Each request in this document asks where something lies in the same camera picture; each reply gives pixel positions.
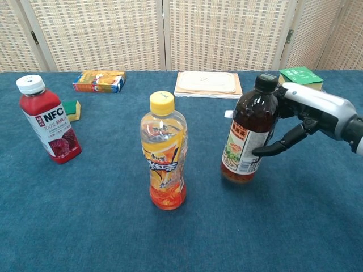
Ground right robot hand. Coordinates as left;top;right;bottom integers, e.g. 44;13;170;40
252;82;358;156

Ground dark tea bottle black cap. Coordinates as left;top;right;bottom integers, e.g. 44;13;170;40
220;73;280;184

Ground red NFC juice bottle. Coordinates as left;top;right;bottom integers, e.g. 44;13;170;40
15;74;82;165

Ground thick book yellow pages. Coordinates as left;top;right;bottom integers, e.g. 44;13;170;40
277;74;324;92

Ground green booklet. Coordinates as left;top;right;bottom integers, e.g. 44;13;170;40
278;66;324;85

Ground woven folding screen panel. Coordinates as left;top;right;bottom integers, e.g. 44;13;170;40
163;0;298;72
18;0;167;72
0;0;49;73
279;0;351;71
316;0;363;71

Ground beige spiral notebook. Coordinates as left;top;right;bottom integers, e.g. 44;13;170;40
174;71;243;100

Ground beige paper tray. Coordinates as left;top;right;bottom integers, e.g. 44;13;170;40
178;71;237;94

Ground orange tea bottle yellow cap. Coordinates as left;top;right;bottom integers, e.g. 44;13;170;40
140;91;188;211

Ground orange snack box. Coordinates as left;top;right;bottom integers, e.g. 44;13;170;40
72;70;127;94

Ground blue tablecloth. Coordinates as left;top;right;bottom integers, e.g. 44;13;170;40
0;70;363;272

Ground green and yellow sponge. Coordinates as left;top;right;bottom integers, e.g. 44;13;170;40
61;99;82;122

